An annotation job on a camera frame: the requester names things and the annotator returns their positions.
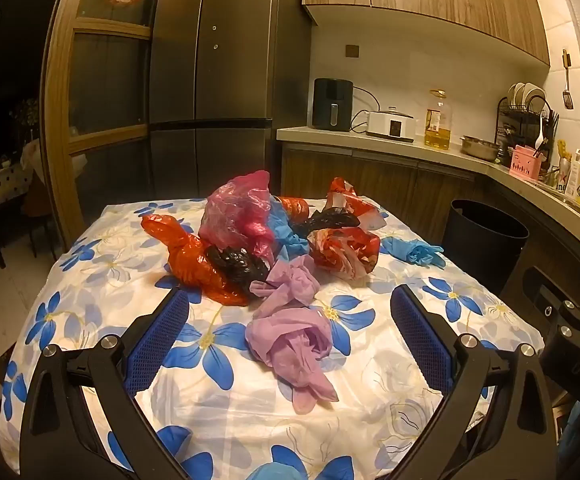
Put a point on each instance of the black dish rack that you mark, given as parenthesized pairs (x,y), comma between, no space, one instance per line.
(512,125)

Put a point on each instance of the black air fryer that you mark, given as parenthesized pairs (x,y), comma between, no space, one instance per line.
(331,102)

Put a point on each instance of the large orange plastic bag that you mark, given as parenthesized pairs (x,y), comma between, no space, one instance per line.
(190,260)

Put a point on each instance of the cooking oil bottle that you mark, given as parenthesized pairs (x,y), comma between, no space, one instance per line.
(438,125)

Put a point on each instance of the white plate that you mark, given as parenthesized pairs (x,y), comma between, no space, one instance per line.
(537,96)
(513,95)
(523,92)

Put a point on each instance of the wooden base cabinets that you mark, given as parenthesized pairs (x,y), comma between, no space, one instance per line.
(359,175)

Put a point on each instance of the blue floral tablecloth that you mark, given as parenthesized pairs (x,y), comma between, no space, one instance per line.
(220,410)

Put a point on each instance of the lilac bag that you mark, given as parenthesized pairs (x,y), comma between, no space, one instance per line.
(290,280)

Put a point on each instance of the white pump bottle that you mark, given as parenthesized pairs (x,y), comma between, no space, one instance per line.
(573,175)

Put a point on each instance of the person's left hand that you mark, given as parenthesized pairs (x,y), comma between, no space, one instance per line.
(277,472)

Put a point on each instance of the blue plastic bag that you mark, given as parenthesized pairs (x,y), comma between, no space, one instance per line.
(282,230)

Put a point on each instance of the red and white plastic bag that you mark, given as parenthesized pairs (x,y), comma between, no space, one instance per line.
(359,205)
(340,250)

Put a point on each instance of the black plastic bag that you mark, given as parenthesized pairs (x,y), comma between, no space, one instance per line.
(235,262)
(330,220)

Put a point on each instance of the person's right hand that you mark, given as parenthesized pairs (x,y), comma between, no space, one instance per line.
(574,430)

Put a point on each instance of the hanging metal spatula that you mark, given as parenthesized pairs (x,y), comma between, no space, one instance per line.
(567,95)

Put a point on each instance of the polka dot tablecloth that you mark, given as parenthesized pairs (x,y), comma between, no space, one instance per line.
(0,185)

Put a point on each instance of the brown wall socket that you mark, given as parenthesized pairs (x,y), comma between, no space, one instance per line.
(352,51)

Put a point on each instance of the white electric cooker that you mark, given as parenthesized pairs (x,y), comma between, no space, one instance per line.
(389,125)

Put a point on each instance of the dark grey refrigerator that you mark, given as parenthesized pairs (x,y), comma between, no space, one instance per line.
(220,85)

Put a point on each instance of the pink utensil holder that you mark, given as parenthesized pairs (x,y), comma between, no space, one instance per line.
(524,164)

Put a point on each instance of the metal bowl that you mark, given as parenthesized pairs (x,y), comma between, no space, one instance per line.
(479,149)

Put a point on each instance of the white spoon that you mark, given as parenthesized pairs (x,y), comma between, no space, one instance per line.
(539,132)

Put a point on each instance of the pink plastic bag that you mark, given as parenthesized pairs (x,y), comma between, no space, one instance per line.
(235,210)

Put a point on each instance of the small orange plastic bag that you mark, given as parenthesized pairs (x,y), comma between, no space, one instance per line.
(297,206)

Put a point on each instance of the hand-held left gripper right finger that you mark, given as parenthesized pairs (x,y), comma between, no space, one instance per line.
(419,340)

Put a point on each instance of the dark chair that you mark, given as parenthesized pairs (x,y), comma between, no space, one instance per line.
(25,220)

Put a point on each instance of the silver can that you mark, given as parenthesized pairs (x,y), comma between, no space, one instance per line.
(561,175)

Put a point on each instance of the wooden framed glass door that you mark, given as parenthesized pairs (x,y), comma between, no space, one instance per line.
(105,85)

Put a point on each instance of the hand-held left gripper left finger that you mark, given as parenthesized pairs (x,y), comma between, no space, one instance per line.
(160,340)

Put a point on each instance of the yellow brush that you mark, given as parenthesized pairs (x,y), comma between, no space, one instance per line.
(562,149)

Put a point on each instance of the black trash bin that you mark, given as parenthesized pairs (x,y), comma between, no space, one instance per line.
(479,245)

